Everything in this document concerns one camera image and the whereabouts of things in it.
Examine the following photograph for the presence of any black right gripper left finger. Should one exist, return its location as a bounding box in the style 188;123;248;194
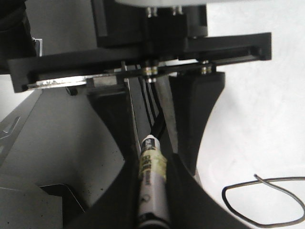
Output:
64;152;141;229

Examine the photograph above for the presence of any black and white whiteboard marker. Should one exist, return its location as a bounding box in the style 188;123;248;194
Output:
137;135;171;229

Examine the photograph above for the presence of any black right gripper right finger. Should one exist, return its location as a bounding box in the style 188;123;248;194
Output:
166;152;253;229

